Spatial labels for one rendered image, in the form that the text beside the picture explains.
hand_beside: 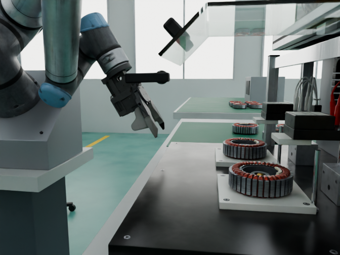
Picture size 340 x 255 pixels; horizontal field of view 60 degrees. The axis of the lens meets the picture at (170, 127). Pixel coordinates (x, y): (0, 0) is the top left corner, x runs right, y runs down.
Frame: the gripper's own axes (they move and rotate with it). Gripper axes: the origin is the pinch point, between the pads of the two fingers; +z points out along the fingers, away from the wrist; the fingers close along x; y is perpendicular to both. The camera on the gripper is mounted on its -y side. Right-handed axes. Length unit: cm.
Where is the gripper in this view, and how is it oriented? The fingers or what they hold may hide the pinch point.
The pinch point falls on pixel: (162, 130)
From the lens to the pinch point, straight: 79.7
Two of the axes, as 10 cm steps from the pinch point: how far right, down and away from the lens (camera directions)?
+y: -8.6, 4.8, 1.9
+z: 5.0, 8.7, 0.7
